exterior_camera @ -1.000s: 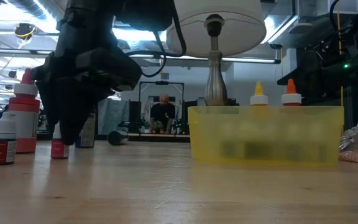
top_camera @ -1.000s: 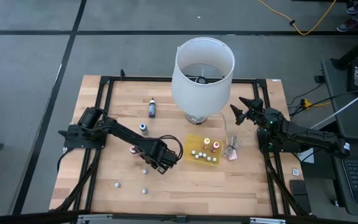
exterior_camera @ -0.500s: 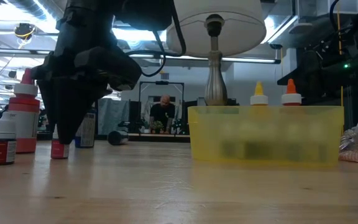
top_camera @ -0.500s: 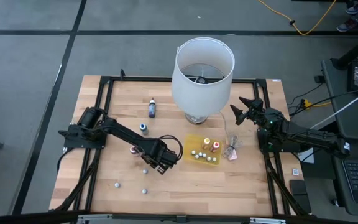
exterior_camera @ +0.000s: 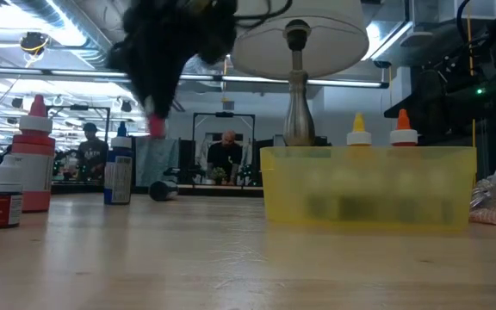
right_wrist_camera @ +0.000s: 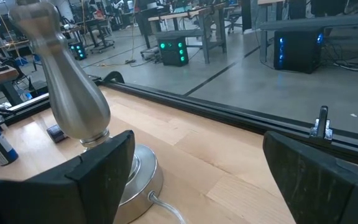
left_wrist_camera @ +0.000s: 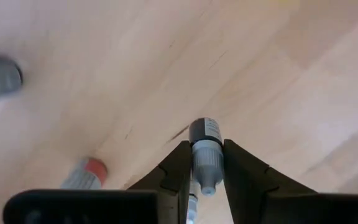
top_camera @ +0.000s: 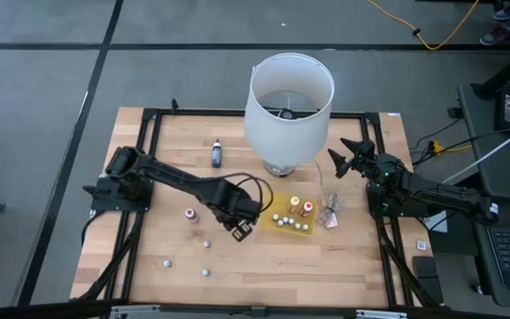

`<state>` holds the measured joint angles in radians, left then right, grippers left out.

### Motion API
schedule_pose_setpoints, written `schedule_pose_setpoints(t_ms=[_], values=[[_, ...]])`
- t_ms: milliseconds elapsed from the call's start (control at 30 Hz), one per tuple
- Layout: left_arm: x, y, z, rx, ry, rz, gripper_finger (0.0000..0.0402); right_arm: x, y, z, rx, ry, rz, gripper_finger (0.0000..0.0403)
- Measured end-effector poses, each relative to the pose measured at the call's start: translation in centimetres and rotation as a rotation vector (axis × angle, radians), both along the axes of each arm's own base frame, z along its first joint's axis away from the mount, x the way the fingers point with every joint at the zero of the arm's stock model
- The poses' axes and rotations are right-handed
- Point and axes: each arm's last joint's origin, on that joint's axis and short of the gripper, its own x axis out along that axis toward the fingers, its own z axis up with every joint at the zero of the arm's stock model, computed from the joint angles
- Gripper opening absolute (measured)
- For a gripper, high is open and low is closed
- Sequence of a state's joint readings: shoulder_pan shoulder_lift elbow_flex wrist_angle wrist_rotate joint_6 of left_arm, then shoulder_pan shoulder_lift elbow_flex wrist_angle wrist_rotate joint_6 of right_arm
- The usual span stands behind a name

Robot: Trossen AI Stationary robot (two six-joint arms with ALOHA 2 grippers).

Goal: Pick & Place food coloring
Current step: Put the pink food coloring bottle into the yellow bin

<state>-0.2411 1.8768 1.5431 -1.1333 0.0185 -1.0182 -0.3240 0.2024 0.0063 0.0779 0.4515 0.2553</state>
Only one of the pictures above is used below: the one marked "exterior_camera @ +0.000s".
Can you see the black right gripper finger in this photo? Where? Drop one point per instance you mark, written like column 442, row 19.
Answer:
column 424, row 111
column 442, row 84

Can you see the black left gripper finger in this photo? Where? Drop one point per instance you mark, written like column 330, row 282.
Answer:
column 164, row 92
column 144, row 97

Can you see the large orange food colouring bottle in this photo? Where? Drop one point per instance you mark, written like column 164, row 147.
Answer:
column 404, row 137

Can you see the large yellow food colouring bottle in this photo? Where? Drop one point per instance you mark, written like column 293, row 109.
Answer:
column 358, row 138

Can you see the large blue food colouring bottle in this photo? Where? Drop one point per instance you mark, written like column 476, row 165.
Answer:
column 119, row 176

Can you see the large red food colouring bottle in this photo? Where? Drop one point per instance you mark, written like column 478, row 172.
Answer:
column 35, row 172

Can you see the small bottle red label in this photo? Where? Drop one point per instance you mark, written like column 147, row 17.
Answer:
column 2, row 211

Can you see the grey curtain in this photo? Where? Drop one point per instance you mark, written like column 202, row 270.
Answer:
column 157, row 159

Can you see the black upright panel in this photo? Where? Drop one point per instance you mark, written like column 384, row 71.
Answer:
column 186, row 161

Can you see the person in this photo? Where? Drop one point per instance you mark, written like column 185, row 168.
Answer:
column 92, row 155
column 226, row 157

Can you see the long white tube light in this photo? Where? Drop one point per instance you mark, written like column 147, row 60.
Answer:
column 252, row 78

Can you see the small green plant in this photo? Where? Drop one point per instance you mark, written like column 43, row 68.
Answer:
column 218, row 174

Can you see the white shade silver table lamp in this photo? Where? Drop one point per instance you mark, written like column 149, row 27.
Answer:
column 317, row 43

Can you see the yellow translucent plastic bin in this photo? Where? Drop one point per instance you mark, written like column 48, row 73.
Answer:
column 282, row 194

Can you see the black metal frame stand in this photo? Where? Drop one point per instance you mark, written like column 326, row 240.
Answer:
column 79, row 107
column 224, row 114

